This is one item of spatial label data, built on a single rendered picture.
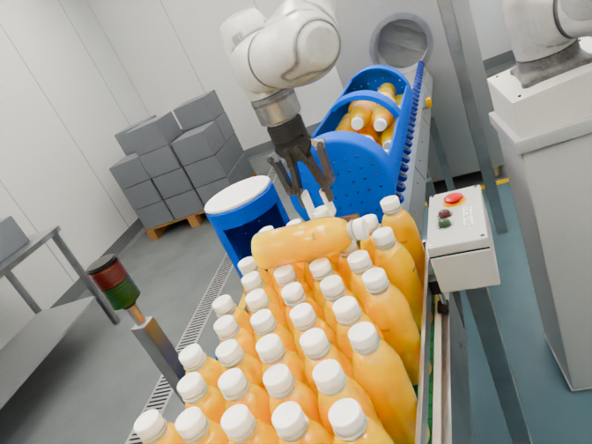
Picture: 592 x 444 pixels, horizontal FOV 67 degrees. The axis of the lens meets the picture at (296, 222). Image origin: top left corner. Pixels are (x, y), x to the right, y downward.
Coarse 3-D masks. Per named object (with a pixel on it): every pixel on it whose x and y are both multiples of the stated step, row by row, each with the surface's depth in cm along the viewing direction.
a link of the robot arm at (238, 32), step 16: (240, 16) 80; (256, 16) 81; (224, 32) 82; (240, 32) 80; (256, 32) 79; (224, 48) 84; (240, 48) 80; (240, 64) 81; (240, 80) 84; (256, 80) 80; (256, 96) 86
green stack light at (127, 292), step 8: (128, 280) 91; (112, 288) 89; (120, 288) 89; (128, 288) 90; (136, 288) 92; (104, 296) 90; (112, 296) 89; (120, 296) 89; (128, 296) 90; (136, 296) 92; (112, 304) 90; (120, 304) 90; (128, 304) 90
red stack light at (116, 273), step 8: (112, 264) 88; (120, 264) 90; (104, 272) 87; (112, 272) 88; (120, 272) 89; (96, 280) 88; (104, 280) 88; (112, 280) 88; (120, 280) 89; (104, 288) 88
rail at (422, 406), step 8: (432, 272) 95; (424, 280) 90; (424, 288) 87; (424, 296) 85; (424, 304) 83; (424, 312) 82; (424, 320) 80; (424, 328) 78; (424, 336) 76; (424, 344) 75; (424, 352) 73; (424, 360) 72; (424, 368) 71; (424, 376) 69; (424, 384) 68; (424, 392) 67; (424, 400) 66; (424, 408) 65; (424, 416) 64; (416, 424) 63; (424, 424) 63; (416, 432) 61; (424, 432) 63; (416, 440) 60; (424, 440) 62
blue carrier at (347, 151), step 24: (360, 72) 180; (384, 72) 182; (360, 96) 144; (384, 96) 147; (408, 96) 170; (336, 120) 174; (408, 120) 159; (336, 144) 111; (360, 144) 110; (336, 168) 114; (360, 168) 113; (384, 168) 111; (312, 192) 120; (336, 192) 118; (360, 192) 116; (384, 192) 114; (336, 216) 122; (360, 216) 120
